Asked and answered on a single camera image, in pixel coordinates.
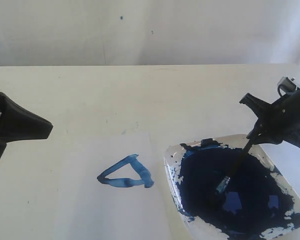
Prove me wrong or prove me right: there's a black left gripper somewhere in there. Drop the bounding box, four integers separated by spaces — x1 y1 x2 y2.
0 92 53 159

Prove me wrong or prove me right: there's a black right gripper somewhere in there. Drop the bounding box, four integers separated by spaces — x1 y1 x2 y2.
239 89 300 152

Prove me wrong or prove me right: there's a black paintbrush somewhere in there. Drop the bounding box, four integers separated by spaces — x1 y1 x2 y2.
207 136 256 208

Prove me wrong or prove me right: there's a white square paint dish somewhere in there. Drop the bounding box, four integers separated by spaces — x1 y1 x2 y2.
164 134 300 240

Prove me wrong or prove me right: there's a white backdrop cloth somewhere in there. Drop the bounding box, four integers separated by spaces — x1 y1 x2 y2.
0 0 300 66

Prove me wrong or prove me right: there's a white paper sheet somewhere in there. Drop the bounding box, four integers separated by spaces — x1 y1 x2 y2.
53 132 171 240

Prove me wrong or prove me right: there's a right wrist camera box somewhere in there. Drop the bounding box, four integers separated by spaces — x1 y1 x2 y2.
277 76 300 97

